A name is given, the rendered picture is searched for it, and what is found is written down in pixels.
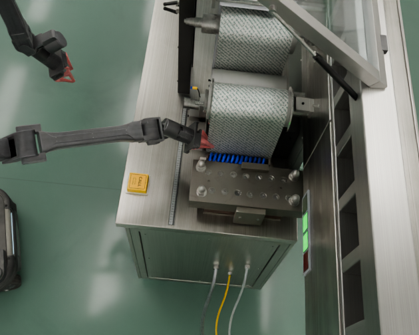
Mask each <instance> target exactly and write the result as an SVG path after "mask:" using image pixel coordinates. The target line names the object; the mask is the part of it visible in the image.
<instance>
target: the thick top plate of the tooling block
mask: <svg viewBox="0 0 419 335"><path fill-rule="evenodd" d="M198 161H199V160H193V166H192V178H191V185H190V196H189V204H188V207H195V208H202V209H215V210H222V211H235V210H236V208H237V207H248V208H255V209H265V214H266V215H275V216H282V217H295V218H302V216H303V203H302V200H303V170H299V174H300V176H299V179H298V180H297V181H291V180H290V179H289V174H290V173H291V172H292V171H293V169H284V168H277V167H269V171H268V173H266V172H260V171H247V170H241V164H232V163H225V162H213V161H206V170H205V171H203V172H199V171H197V170H196V164H197V163H198ZM200 185H204V186H205V187H206V190H207V194H206V196H204V197H199V196H197V194H196V190H197V188H198V187H199V186H200ZM295 194H297V195H299V197H300V201H299V204H298V206H295V207H293V206H291V205H290V204H289V198H290V197H292V195H295Z"/></svg>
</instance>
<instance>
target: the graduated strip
mask: <svg viewBox="0 0 419 335"><path fill-rule="evenodd" d="M187 116H188V109H187V108H184V105H183V110H182V120H181V124H182V125H185V126H186V122H187ZM183 150H184V143H182V142H178V152H177V158H176V168H175V174H174V184H173V190H172V200H171V206H170V216H169V221H168V224H169V225H174V223H175V216H176V206H177V200H178V189H179V183H180V172H181V166H182V156H183Z"/></svg>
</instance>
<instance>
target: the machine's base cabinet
mask: <svg viewBox="0 0 419 335"><path fill-rule="evenodd" d="M125 230H126V234H127V237H128V242H129V245H130V249H131V252H132V257H133V259H134V264H135V267H136V272H137V275H138V278H139V279H141V278H142V279H154V280H168V281H176V282H189V283H197V284H211V282H212V278H213V271H214V270H213V266H214V265H218V266H219V270H217V278H216V282H215V285H218V286H227V282H228V277H229V276H228V275H227V273H228V272H229V271H230V272H232V276H231V277H230V282H229V286H231V287H239V288H241V287H242V284H243V280H244V276H245V265H250V269H248V273H247V279H246V283H245V286H244V288H252V289H258V290H261V289H262V287H263V286H264V284H265V283H266V282H267V281H268V279H269V278H270V276H271V275H272V274H273V273H274V272H275V270H276V269H277V267H278V266H279V265H280V264H281V262H282V261H283V259H284V258H285V257H286V256H287V254H288V253H289V251H290V250H291V249H292V248H293V246H294V245H295V244H290V243H277V242H270V241H257V240H250V239H236V238H229V237H216V236H209V235H196V234H189V233H175V232H168V231H155V230H147V229H135V228H127V227H125Z"/></svg>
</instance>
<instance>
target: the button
mask: <svg viewBox="0 0 419 335"><path fill-rule="evenodd" d="M148 178H149V176H148V174H143V173H130V175H129V180H128V187H127V190H128V191H129V192H136V193H146V191H147V187H148Z"/></svg>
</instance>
